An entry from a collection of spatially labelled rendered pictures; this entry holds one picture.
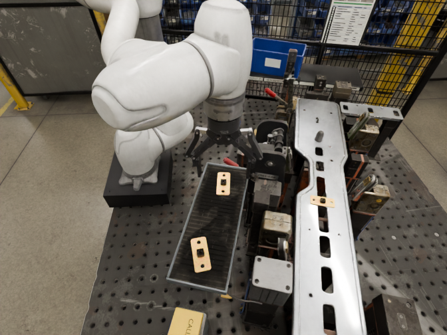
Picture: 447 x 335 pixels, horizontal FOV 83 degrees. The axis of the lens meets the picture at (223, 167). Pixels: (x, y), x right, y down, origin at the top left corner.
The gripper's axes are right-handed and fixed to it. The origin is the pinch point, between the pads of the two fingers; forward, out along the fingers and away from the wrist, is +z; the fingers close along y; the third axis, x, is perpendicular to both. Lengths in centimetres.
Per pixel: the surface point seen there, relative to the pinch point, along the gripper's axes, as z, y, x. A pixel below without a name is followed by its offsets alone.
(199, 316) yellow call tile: 5.5, -3.4, -34.9
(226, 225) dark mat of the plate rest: 5.5, 1.3, -13.8
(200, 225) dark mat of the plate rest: 5.5, -5.4, -14.1
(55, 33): 41, -171, 206
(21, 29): 36, -200, 203
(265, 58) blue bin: 9, 19, 93
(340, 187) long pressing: 21, 43, 13
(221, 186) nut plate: 5.2, -0.5, -1.2
